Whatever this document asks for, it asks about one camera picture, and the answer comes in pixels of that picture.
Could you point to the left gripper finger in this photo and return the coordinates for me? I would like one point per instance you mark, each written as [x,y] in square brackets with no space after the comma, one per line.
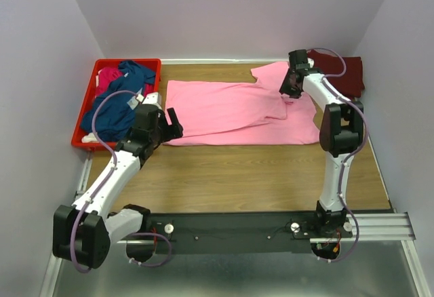
[174,130]
[161,117]

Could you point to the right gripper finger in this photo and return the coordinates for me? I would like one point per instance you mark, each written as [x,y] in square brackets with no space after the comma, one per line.
[296,95]
[287,86]

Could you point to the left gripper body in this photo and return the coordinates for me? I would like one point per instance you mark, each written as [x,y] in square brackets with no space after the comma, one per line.
[156,135]

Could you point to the pink t-shirt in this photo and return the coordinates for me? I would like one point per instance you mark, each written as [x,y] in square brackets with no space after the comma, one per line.
[223,113]

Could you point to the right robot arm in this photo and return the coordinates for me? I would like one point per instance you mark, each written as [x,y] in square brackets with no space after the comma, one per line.
[341,136]

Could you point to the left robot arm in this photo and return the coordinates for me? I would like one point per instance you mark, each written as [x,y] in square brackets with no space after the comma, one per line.
[84,232]

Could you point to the navy blue t-shirt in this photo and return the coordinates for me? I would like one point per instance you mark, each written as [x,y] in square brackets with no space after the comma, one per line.
[117,115]

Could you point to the white garment piece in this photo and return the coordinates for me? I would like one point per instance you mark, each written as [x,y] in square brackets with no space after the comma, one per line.
[89,138]

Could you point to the magenta t-shirt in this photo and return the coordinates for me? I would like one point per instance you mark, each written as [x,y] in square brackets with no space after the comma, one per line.
[128,77]

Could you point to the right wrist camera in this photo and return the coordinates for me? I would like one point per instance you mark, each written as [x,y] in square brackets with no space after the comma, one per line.
[311,62]

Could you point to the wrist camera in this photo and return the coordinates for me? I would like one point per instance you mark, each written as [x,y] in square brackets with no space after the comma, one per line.
[311,62]
[153,98]

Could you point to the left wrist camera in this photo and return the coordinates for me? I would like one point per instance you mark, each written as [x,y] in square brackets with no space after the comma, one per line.
[153,98]

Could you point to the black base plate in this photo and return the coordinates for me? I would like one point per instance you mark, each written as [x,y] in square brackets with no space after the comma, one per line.
[242,232]

